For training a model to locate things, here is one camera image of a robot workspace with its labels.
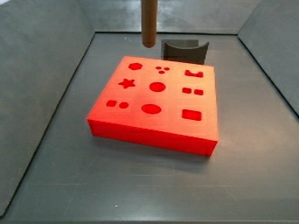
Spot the brown oval peg rod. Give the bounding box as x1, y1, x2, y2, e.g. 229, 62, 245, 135
141, 0, 157, 48

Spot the red shape-sorting block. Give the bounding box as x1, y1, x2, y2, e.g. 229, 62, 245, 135
88, 56, 218, 157

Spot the dark grey curved holder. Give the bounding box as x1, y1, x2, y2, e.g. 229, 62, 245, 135
161, 39, 209, 65

